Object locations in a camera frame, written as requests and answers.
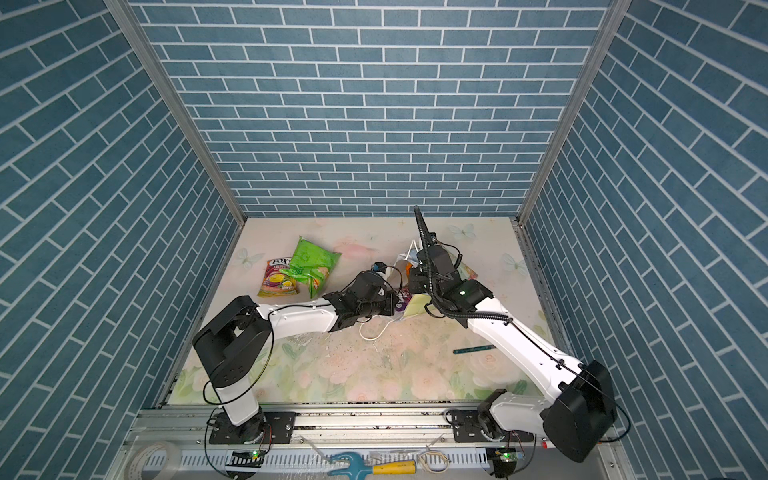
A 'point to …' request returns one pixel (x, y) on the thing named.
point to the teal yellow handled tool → (357, 471)
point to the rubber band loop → (433, 452)
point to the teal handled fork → (474, 349)
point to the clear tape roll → (134, 466)
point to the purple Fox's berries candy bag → (405, 297)
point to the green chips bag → (311, 264)
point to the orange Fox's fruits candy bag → (277, 283)
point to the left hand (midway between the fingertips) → (402, 300)
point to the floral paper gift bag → (416, 306)
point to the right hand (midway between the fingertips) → (412, 266)
